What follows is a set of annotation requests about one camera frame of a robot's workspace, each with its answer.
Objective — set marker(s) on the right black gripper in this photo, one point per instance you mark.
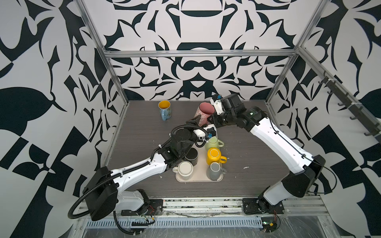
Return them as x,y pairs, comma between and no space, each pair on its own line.
215,117

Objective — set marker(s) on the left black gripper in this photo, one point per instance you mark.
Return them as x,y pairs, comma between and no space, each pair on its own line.
184,129

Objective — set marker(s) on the pink ghost print mug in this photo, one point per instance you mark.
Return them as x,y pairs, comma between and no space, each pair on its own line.
204,111

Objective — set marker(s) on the blue butterfly mug yellow inside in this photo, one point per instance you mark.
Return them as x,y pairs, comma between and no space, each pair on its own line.
165,110

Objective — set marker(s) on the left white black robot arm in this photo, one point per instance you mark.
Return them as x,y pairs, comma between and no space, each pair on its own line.
102,191

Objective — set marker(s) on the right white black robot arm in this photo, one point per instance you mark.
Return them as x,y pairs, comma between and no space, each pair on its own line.
304,168

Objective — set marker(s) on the light green mug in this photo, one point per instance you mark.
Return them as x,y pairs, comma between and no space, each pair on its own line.
214,142

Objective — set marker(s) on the black mug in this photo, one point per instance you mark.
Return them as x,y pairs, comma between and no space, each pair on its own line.
192,156

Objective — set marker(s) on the white cream mug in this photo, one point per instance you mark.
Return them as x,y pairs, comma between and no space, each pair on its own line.
183,171

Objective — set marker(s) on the grey mug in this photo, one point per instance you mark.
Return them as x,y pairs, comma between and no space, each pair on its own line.
215,172

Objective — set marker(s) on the beige plastic tray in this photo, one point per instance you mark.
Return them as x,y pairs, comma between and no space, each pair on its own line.
200,171

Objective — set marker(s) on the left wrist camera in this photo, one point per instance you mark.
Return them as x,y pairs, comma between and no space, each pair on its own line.
211,131

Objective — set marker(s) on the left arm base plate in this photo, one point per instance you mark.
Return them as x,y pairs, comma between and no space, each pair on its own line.
152,208

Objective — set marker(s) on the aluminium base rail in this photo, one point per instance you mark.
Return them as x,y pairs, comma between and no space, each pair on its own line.
218,217

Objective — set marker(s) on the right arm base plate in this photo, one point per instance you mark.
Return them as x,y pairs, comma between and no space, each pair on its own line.
253,206

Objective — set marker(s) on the aluminium frame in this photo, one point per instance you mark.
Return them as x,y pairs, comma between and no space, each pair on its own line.
292,54

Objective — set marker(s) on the black hook rail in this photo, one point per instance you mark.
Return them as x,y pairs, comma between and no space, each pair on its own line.
358,110

